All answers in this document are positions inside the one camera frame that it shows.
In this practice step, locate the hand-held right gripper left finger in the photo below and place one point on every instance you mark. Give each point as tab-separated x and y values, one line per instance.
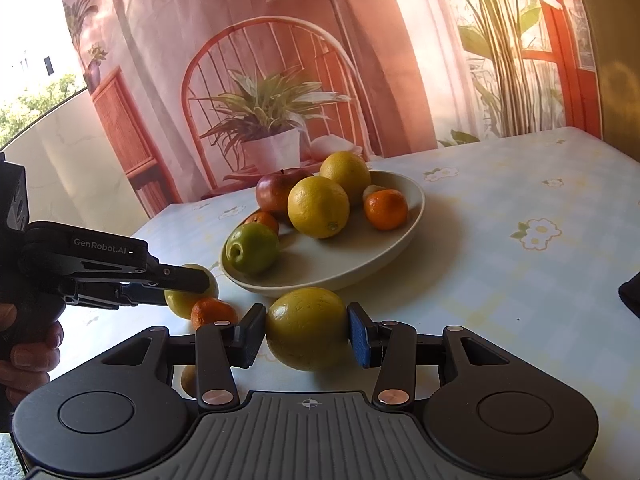
250	337

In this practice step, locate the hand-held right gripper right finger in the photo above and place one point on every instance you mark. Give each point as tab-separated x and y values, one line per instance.
360	335

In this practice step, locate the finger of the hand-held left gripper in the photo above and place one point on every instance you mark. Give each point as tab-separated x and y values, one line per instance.
182	278
130	294

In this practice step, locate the yellow-green round fruit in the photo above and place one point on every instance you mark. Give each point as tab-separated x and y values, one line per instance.
182	305
306	330

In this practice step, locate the green apple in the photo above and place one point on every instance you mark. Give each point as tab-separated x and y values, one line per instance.
252	250

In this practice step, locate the cream round plate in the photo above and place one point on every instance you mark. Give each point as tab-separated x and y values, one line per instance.
340	260

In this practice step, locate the orange tangerine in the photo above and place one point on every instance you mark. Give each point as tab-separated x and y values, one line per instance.
385	208
212	312
262	221

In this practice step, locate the red apple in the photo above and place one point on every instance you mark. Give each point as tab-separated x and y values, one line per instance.
272	192

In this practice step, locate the yellow lemon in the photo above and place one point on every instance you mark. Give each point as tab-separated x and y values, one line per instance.
347	170
318	206

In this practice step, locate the person's left hand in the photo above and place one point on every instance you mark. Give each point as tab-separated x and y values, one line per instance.
35	355

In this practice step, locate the brown kiwi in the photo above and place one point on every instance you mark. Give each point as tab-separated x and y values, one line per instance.
189	380

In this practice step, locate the white marble board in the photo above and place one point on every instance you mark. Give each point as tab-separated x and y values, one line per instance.
75	160

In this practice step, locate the green trees outside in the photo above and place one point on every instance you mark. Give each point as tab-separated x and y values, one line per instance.
35	105

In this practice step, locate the white building outside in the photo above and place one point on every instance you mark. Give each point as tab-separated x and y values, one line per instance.
35	60

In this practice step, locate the printed room backdrop cloth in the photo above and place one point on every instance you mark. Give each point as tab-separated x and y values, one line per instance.
200	10

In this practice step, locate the yellow-brown wooden panel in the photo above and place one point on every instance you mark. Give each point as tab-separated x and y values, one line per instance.
620	60

